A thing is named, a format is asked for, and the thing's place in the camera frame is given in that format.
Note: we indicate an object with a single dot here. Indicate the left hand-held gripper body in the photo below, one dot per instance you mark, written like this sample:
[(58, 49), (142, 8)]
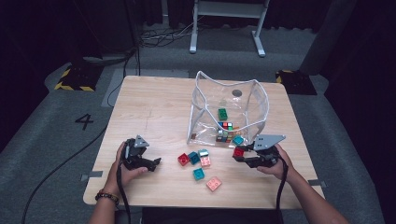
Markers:
[(134, 155)]

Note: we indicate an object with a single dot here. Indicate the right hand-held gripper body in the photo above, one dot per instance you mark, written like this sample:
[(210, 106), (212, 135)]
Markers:
[(264, 155)]

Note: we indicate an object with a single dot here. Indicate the red toy brick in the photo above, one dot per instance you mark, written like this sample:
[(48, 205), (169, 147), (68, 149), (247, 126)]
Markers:
[(183, 159), (238, 151)]

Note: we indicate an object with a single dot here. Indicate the orange toy brick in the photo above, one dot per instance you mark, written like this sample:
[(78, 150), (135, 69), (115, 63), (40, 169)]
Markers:
[(236, 127)]

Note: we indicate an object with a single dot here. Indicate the pink toy brick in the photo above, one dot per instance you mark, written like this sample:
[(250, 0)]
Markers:
[(214, 183)]

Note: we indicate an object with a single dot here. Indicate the dark teal toy brick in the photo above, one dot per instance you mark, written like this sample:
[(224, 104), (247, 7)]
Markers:
[(194, 157)]

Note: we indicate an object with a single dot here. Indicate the white red cube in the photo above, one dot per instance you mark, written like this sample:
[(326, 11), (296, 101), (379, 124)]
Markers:
[(205, 161)]

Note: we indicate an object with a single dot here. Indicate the green toy brick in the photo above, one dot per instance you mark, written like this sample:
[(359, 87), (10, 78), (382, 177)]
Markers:
[(222, 114)]

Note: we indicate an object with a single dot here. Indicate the clear plastic bag white trim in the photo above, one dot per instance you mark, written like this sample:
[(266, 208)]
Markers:
[(211, 93)]

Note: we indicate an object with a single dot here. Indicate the person's right hand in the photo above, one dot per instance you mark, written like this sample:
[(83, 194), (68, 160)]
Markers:
[(285, 169)]

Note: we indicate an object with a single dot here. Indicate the person's left hand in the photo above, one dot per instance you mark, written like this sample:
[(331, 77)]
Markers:
[(120, 180)]

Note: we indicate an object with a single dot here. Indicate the multicoloured puzzle cube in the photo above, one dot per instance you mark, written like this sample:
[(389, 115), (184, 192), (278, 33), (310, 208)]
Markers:
[(224, 125)]

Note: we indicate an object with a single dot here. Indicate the light teal toy brick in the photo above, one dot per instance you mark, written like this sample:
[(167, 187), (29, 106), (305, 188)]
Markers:
[(203, 152)]

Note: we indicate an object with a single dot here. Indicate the grey tape strip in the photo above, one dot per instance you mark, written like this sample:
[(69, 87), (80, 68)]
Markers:
[(316, 183), (93, 174)]

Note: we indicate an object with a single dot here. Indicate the grey round table grommet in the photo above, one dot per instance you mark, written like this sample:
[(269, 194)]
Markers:
[(237, 92)]

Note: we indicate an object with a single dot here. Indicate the person's dark clothing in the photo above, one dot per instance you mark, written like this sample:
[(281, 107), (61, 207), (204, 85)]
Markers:
[(202, 217)]

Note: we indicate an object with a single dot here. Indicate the black yellow striped base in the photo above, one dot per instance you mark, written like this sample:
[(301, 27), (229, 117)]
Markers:
[(77, 77), (297, 82)]

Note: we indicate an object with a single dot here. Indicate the grey column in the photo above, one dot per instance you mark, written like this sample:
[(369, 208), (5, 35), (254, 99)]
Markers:
[(327, 37)]

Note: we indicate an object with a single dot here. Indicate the white metal desk frame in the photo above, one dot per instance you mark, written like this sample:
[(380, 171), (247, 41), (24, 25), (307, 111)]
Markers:
[(227, 9)]

